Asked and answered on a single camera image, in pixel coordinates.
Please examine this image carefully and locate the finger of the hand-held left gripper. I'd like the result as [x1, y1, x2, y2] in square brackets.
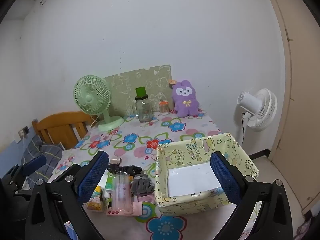
[5, 154, 47, 181]

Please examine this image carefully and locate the pink wet wipes pack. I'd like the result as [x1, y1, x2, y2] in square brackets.
[106, 174, 142, 217]

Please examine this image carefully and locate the floral tablecloth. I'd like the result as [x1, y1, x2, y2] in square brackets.
[46, 109, 260, 240]

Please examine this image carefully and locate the black fan cable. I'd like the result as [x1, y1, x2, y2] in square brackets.
[241, 113, 247, 143]

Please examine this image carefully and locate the yellow cartoon storage box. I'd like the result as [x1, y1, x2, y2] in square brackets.
[154, 132, 260, 215]

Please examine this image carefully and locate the grey scrunchie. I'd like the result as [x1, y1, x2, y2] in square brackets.
[131, 173, 155, 197]

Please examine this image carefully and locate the glass mug with green lid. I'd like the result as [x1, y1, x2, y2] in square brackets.
[127, 87, 153, 123]

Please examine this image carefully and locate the green desk fan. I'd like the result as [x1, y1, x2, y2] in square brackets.
[73, 76, 125, 132]

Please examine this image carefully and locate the green patterned board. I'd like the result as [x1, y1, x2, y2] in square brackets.
[103, 64, 173, 117]

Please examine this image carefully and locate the cotton swab jar orange lid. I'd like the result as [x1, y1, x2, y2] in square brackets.
[159, 101, 170, 115]

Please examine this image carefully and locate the black plastic bag roll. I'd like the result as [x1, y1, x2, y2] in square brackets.
[107, 164, 143, 176]

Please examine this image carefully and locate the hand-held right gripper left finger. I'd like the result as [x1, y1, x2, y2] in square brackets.
[24, 151, 110, 240]

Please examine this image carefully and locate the wooden chair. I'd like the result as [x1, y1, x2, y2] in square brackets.
[32, 111, 99, 150]

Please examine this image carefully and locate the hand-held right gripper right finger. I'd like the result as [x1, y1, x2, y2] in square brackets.
[210, 151, 293, 240]

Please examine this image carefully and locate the beige door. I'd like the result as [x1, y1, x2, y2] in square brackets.
[260, 0, 320, 213]

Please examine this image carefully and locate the grey plaid pillow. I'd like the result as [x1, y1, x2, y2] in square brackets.
[21, 135, 64, 188]

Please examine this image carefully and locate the purple plush bunny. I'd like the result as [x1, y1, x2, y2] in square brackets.
[171, 80, 200, 118]

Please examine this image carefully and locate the white standing fan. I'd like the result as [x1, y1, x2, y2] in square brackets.
[233, 88, 278, 132]

